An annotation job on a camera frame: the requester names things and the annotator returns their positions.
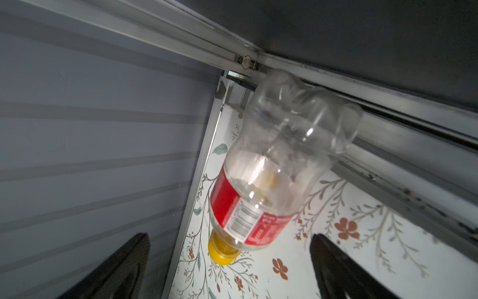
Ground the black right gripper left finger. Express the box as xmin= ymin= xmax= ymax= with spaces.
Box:
xmin=60 ymin=233 xmax=151 ymax=299

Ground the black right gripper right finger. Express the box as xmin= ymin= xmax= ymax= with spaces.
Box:
xmin=309 ymin=234 xmax=397 ymax=299

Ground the red label yellow cap bottle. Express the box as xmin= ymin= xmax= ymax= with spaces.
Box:
xmin=208 ymin=70 xmax=363 ymax=265

